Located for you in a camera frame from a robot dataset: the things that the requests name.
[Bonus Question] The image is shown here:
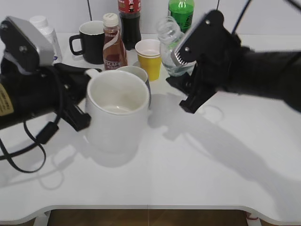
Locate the green soda bottle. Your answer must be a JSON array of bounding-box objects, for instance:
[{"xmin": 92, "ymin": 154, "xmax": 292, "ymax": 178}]
[{"xmin": 168, "ymin": 0, "xmax": 195, "ymax": 33}]

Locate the right black cable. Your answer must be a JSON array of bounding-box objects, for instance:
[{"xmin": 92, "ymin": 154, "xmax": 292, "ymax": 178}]
[{"xmin": 231, "ymin": 0, "xmax": 301, "ymax": 36}]

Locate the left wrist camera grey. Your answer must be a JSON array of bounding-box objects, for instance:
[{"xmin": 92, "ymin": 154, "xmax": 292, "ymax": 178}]
[{"xmin": 0, "ymin": 16, "xmax": 54, "ymax": 75}]

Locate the white mug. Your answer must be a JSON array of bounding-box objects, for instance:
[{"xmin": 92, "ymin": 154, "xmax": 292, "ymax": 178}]
[{"xmin": 85, "ymin": 69, "xmax": 150, "ymax": 153}]

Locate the grey mug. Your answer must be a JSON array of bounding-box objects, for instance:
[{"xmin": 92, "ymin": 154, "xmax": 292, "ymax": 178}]
[{"xmin": 117, "ymin": 66, "xmax": 152, "ymax": 108}]

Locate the white yogurt drink bottle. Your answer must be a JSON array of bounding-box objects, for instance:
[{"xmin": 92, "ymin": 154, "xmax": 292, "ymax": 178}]
[{"xmin": 29, "ymin": 16, "xmax": 63, "ymax": 64}]

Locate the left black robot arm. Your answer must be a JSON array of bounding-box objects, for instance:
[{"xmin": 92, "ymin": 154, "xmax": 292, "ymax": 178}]
[{"xmin": 0, "ymin": 61, "xmax": 91, "ymax": 129}]

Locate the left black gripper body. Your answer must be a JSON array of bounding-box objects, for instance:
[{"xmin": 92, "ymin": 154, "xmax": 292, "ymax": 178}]
[{"xmin": 14, "ymin": 66, "xmax": 78, "ymax": 118}]

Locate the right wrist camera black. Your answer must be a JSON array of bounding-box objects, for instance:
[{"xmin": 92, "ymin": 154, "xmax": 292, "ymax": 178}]
[{"xmin": 171, "ymin": 10, "xmax": 226, "ymax": 66}]

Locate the black cable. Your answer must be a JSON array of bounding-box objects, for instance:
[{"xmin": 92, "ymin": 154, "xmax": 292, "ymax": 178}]
[
  {"xmin": 231, "ymin": 0, "xmax": 301, "ymax": 36},
  {"xmin": 0, "ymin": 68, "xmax": 62, "ymax": 174}
]

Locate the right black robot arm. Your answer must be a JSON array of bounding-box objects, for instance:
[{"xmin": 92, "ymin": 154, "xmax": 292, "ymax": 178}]
[{"xmin": 166, "ymin": 35, "xmax": 301, "ymax": 113}]

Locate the brown Nescafe coffee bottle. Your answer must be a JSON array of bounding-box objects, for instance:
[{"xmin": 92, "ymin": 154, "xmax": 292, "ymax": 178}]
[{"xmin": 103, "ymin": 13, "xmax": 127, "ymax": 70}]

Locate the dark cola bottle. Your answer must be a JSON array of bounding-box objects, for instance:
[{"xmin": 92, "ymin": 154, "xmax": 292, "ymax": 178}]
[{"xmin": 118, "ymin": 0, "xmax": 142, "ymax": 50}]

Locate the yellow paper cup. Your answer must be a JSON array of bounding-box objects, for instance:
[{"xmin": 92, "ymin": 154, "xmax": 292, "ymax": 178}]
[{"xmin": 135, "ymin": 39, "xmax": 161, "ymax": 81}]

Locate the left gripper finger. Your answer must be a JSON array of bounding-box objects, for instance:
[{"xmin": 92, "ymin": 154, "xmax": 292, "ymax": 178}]
[
  {"xmin": 62, "ymin": 102, "xmax": 91, "ymax": 131},
  {"xmin": 54, "ymin": 63, "xmax": 91, "ymax": 93}
]

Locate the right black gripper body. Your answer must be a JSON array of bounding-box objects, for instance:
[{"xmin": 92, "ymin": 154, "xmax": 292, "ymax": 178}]
[{"xmin": 193, "ymin": 32, "xmax": 254, "ymax": 94}]

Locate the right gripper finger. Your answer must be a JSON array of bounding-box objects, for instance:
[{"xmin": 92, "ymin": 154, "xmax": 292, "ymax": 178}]
[
  {"xmin": 166, "ymin": 73, "xmax": 195, "ymax": 94},
  {"xmin": 179, "ymin": 82, "xmax": 217, "ymax": 113}
]

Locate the black mug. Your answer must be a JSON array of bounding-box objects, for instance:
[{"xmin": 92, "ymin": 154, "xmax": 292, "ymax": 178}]
[{"xmin": 69, "ymin": 21, "xmax": 105, "ymax": 65}]

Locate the clear water bottle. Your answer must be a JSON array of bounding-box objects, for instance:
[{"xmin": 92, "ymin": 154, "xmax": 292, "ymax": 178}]
[{"xmin": 156, "ymin": 16, "xmax": 195, "ymax": 77}]

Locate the left black cable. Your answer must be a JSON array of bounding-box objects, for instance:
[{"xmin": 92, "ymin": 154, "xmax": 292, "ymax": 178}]
[{"xmin": 0, "ymin": 68, "xmax": 62, "ymax": 174}]

